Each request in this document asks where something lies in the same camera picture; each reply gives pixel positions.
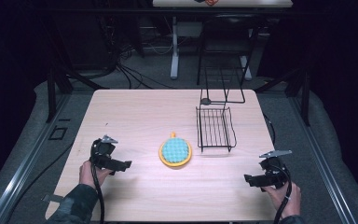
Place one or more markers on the person's left hand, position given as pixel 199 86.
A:
pixel 87 175

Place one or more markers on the black chair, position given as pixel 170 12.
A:
pixel 227 34

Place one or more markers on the yellow bowl with blue sponge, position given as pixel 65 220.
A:
pixel 175 151

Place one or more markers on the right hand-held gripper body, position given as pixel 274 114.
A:
pixel 275 169

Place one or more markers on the grey tape strip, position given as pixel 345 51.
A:
pixel 51 198

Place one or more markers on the black tape square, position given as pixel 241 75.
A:
pixel 57 133

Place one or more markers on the person's right hand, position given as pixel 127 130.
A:
pixel 287 200

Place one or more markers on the metal floor rail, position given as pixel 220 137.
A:
pixel 323 161
pixel 24 165

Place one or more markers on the white background table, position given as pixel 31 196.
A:
pixel 174 46

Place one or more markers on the black frame stand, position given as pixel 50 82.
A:
pixel 306 96
pixel 51 93

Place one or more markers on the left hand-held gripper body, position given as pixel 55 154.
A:
pixel 102 152

